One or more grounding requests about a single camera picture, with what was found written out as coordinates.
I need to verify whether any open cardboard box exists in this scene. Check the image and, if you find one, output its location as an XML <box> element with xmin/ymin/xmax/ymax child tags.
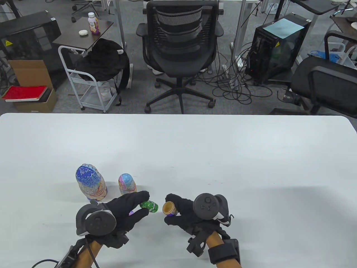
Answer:
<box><xmin>8</xmin><ymin>60</ymin><xmax>58</xmax><ymax>113</ymax></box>

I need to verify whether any person's right forearm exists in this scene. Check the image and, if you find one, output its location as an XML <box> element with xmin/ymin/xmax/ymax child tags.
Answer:
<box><xmin>205</xmin><ymin>232</ymin><xmax>242</xmax><ymax>268</ymax></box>

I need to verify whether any black desk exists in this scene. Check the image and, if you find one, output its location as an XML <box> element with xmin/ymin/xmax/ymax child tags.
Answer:
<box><xmin>290</xmin><ymin>0</ymin><xmax>349</xmax><ymax>15</ymax></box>

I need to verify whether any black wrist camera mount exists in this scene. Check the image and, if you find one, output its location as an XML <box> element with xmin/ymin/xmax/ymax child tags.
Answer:
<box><xmin>187</xmin><ymin>230</ymin><xmax>215</xmax><ymax>257</ymax></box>
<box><xmin>106</xmin><ymin>233</ymin><xmax>130</xmax><ymax>249</ymax></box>

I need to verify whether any black VR controller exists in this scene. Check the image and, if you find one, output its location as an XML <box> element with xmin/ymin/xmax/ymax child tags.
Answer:
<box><xmin>76</xmin><ymin>203</ymin><xmax>117</xmax><ymax>237</ymax></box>
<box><xmin>193</xmin><ymin>193</ymin><xmax>234</xmax><ymax>226</ymax></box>

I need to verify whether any white power strip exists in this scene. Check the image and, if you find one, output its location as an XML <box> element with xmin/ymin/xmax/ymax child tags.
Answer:
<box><xmin>222</xmin><ymin>64</ymin><xmax>241</xmax><ymax>90</ymax></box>

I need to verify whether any person's left forearm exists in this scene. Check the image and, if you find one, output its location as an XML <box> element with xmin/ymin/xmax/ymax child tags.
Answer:
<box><xmin>74</xmin><ymin>240</ymin><xmax>102</xmax><ymax>268</ymax></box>

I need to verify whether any dark brown side table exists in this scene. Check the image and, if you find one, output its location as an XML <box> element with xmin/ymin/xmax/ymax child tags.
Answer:
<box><xmin>52</xmin><ymin>17</ymin><xmax>114</xmax><ymax>52</ymax></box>

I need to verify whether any large cream Russian doll bottom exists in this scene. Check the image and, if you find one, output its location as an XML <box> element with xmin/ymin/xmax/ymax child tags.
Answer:
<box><xmin>80</xmin><ymin>183</ymin><xmax>108</xmax><ymax>202</ymax></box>

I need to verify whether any tangle of black floor cables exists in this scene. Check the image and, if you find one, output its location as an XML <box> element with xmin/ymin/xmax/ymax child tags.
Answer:
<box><xmin>192</xmin><ymin>42</ymin><xmax>274</xmax><ymax>105</ymax></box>

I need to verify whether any black mesh office chair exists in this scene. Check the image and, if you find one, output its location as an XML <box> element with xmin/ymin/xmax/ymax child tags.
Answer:
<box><xmin>136</xmin><ymin>0</ymin><xmax>224</xmax><ymax>114</ymax></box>

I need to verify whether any black glass computer tower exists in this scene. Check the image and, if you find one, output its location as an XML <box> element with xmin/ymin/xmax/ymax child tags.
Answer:
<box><xmin>245</xmin><ymin>13</ymin><xmax>312</xmax><ymax>85</ymax></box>

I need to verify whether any purple drink bottle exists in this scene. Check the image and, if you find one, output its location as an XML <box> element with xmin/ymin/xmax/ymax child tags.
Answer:
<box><xmin>88</xmin><ymin>12</ymin><xmax>100</xmax><ymax>35</ymax></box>

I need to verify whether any person's right hand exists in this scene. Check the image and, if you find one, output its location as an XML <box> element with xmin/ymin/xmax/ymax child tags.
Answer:
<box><xmin>164</xmin><ymin>194</ymin><xmax>230</xmax><ymax>238</ymax></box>

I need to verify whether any black wrist strap unit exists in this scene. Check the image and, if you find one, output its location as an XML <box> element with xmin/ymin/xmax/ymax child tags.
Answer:
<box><xmin>208</xmin><ymin>239</ymin><xmax>241</xmax><ymax>265</ymax></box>
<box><xmin>57</xmin><ymin>244</ymin><xmax>84</xmax><ymax>268</ymax></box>

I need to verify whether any person's left hand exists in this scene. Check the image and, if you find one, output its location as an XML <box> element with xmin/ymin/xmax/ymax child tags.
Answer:
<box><xmin>106</xmin><ymin>191</ymin><xmax>150</xmax><ymax>234</ymax></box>

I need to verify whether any blue plastic bag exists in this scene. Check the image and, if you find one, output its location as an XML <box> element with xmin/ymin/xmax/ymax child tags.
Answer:
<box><xmin>310</xmin><ymin>50</ymin><xmax>343</xmax><ymax>63</ymax></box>

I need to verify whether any white metal desk leg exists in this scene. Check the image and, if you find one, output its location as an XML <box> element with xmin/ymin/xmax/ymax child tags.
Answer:
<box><xmin>115</xmin><ymin>0</ymin><xmax>128</xmax><ymax>50</ymax></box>
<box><xmin>231</xmin><ymin>0</ymin><xmax>254</xmax><ymax>67</ymax></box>

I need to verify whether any black cabinet with warning sticker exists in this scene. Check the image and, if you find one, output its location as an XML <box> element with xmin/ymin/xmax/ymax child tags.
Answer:
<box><xmin>0</xmin><ymin>11</ymin><xmax>62</xmax><ymax>90</ymax></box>

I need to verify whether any light blue paper sheet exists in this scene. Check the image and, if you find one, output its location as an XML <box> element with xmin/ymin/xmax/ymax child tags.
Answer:
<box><xmin>263</xmin><ymin>18</ymin><xmax>304</xmax><ymax>39</ymax></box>

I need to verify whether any black chair base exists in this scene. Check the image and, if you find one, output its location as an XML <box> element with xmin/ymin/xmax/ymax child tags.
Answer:
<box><xmin>71</xmin><ymin>0</ymin><xmax>112</xmax><ymax>23</ymax></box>

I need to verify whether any large blue Russian doll top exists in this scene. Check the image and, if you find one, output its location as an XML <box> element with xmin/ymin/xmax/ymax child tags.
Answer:
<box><xmin>75</xmin><ymin>164</ymin><xmax>104</xmax><ymax>190</ymax></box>

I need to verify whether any white metal rolling cart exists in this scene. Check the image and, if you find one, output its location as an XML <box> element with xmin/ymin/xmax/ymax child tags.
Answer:
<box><xmin>58</xmin><ymin>46</ymin><xmax>119</xmax><ymax>113</ymax></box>

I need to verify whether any red notebook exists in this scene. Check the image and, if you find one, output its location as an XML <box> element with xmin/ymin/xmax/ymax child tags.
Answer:
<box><xmin>1</xmin><ymin>85</ymin><xmax>48</xmax><ymax>102</ymax></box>

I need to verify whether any black padded office chair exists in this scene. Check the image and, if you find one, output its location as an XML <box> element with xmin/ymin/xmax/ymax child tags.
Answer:
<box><xmin>270</xmin><ymin>30</ymin><xmax>357</xmax><ymax>119</ymax></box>

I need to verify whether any black bag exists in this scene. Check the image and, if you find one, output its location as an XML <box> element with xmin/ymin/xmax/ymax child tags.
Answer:
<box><xmin>75</xmin><ymin>38</ymin><xmax>131</xmax><ymax>106</ymax></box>

